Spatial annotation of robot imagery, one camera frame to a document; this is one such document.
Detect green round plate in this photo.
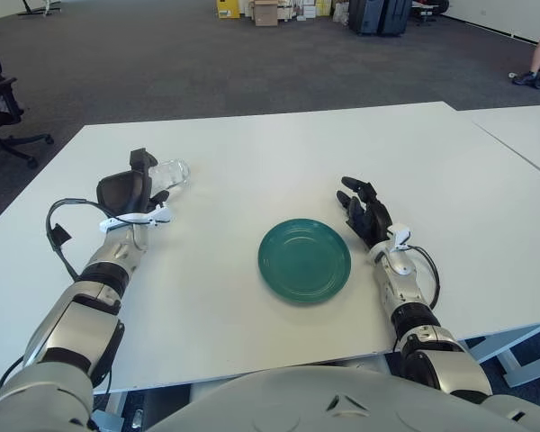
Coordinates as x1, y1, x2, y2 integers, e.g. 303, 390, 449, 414
257, 218, 353, 307

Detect black and red rolling chair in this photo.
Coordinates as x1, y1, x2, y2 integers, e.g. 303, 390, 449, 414
411, 0, 451, 24

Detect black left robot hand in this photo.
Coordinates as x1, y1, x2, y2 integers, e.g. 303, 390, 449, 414
96, 147, 171, 218

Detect stack of white boxes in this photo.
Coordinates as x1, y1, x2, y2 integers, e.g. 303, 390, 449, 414
276, 0, 334, 23

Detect clear bottle with blue cap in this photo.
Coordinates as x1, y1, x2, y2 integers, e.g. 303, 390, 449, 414
147, 157, 192, 199

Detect black and white floor stand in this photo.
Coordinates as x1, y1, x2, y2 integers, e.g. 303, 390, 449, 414
17, 0, 64, 17

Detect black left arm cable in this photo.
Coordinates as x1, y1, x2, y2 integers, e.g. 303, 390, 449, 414
44, 196, 113, 283

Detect seated person in shorts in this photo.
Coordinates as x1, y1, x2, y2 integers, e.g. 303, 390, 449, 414
512, 34, 540, 90

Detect brown cardboard box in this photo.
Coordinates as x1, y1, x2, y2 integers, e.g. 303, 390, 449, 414
254, 0, 280, 27

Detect white table leg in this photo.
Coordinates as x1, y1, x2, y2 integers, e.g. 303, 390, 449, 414
92, 389, 131, 432

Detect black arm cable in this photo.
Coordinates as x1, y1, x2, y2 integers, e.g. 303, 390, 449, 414
409, 245, 441, 311
44, 196, 113, 283

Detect grey robot torso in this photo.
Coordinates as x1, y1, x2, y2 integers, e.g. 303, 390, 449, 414
139, 364, 540, 432

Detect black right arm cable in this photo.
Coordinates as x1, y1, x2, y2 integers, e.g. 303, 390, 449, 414
409, 245, 441, 311

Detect black office chair with armrest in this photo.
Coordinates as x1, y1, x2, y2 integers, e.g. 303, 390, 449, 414
0, 24, 55, 175

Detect white table leg frame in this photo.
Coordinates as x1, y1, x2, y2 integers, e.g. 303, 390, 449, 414
461, 319, 540, 388

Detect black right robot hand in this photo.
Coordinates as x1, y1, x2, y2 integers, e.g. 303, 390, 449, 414
336, 175, 393, 248

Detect yellow box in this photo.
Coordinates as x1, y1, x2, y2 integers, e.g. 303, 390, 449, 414
215, 0, 242, 20

